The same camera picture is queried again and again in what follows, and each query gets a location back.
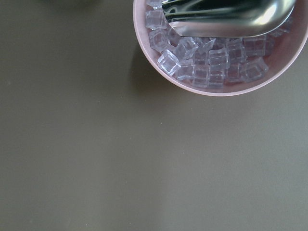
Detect steel ice scoop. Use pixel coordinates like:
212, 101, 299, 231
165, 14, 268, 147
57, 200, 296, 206
162, 0, 295, 38

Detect clear ice cubes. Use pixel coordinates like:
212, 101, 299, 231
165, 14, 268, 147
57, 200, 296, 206
145, 0, 292, 88

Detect pink bowl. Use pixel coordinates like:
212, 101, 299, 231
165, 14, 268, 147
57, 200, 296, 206
133, 0, 308, 97

